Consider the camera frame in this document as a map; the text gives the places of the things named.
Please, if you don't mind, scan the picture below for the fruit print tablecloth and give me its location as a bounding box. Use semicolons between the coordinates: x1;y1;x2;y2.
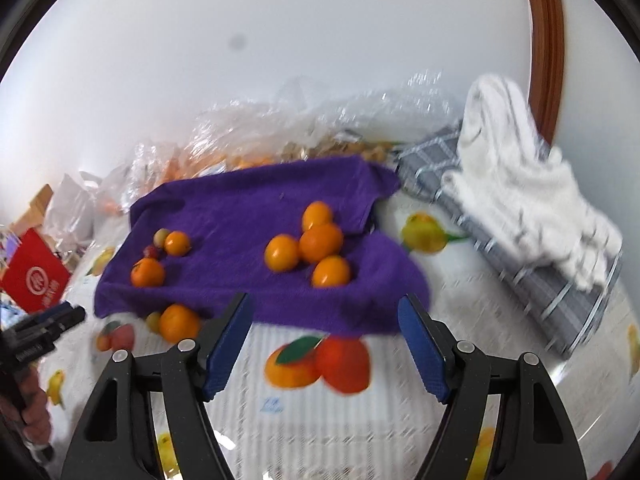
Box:
37;195;640;480

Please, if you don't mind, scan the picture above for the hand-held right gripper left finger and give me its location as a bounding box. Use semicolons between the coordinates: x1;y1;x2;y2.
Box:
60;292;254;480

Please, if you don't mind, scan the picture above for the white towel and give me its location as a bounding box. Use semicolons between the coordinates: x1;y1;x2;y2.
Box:
442;74;623;291

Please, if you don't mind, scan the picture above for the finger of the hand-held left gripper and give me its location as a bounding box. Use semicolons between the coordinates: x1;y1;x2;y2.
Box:
14;302;73;332
27;306;87;343

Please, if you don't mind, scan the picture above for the crinkled clear plastic bag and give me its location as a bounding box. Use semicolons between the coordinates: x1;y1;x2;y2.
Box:
192;72;463;173

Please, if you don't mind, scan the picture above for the small round orange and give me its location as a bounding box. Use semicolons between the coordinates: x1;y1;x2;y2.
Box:
164;230;191;257

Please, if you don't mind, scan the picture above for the person's left hand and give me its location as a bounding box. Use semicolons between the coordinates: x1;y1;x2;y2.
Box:
19;364;55;447

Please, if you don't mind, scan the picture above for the wooden furniture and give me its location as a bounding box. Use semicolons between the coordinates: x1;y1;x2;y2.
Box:
10;183;54;231

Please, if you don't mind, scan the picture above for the red paper bag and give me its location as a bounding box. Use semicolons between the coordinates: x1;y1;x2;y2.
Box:
0;227;72;313

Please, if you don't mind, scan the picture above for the white plastic bag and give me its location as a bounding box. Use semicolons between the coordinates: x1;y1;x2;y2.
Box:
45;172;108;251

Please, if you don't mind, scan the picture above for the purple towel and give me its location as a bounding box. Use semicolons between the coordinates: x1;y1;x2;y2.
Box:
93;155;432;337

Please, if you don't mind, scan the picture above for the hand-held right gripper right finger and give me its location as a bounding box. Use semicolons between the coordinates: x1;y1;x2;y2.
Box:
397;294;588;480

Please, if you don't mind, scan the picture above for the brown wooden door frame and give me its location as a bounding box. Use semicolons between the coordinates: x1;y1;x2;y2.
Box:
521;0;566;148

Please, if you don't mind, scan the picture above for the clear plastic bag with oranges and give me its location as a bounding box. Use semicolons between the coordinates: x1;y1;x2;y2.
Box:
97;137;201;213

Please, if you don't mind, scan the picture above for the grey checked cloth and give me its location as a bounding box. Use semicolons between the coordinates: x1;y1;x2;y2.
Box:
395;120;623;358

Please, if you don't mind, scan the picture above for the small oval orange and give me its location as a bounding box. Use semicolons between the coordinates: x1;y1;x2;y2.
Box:
302;201;334;233

